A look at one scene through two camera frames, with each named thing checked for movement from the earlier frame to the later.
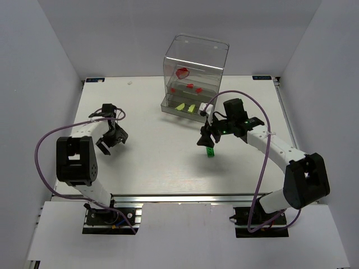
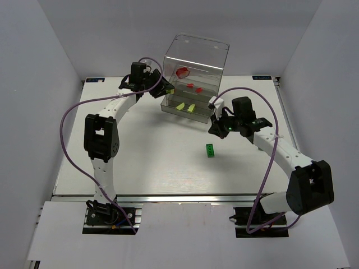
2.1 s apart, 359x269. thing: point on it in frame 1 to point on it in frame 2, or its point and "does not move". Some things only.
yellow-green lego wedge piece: [180, 106] does not move
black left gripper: [113, 139] to [158, 87]
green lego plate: [210, 152] does not move
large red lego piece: [182, 73] does not move
